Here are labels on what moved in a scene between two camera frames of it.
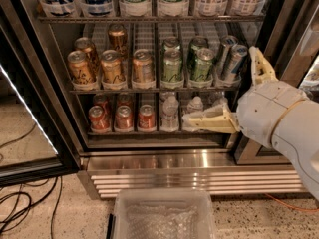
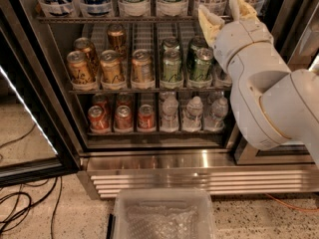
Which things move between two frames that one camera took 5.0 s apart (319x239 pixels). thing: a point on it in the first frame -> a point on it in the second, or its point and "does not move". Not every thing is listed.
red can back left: (101, 101) does not move
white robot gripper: (265, 112) -> (243, 36)
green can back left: (171, 43) does not move
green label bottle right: (172, 1) does not move
